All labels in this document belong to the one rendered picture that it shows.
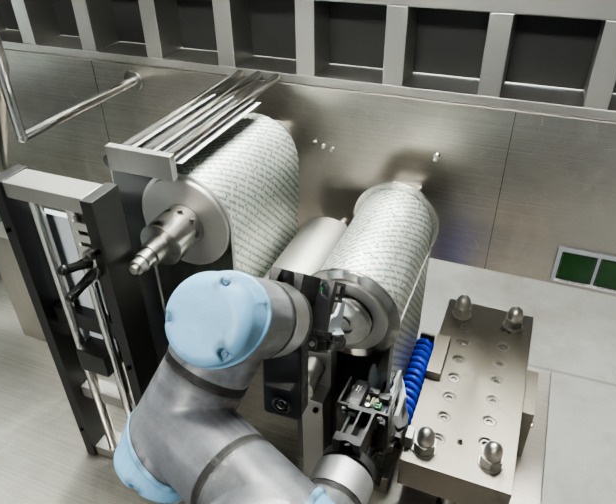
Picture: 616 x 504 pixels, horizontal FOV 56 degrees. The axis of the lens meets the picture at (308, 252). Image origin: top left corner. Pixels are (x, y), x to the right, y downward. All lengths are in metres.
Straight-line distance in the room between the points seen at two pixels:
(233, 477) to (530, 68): 0.79
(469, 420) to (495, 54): 0.56
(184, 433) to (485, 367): 0.69
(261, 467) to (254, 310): 0.11
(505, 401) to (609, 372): 1.71
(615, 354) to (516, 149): 1.92
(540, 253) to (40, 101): 1.06
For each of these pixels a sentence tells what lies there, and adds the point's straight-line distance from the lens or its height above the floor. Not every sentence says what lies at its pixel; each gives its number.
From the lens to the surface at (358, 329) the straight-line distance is 0.77.
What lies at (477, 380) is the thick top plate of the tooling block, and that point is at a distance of 1.04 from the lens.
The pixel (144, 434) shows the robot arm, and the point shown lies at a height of 1.39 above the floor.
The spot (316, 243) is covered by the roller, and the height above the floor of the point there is 1.23.
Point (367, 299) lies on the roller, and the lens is 0.75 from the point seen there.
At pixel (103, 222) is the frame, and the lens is 0.73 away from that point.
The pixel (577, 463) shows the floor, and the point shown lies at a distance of 2.34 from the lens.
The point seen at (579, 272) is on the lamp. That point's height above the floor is 1.18.
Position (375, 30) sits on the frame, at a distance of 1.04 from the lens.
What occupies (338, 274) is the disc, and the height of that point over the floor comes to 1.32.
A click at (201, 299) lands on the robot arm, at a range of 0.44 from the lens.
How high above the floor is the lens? 1.77
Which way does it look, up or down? 35 degrees down
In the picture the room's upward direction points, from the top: 1 degrees counter-clockwise
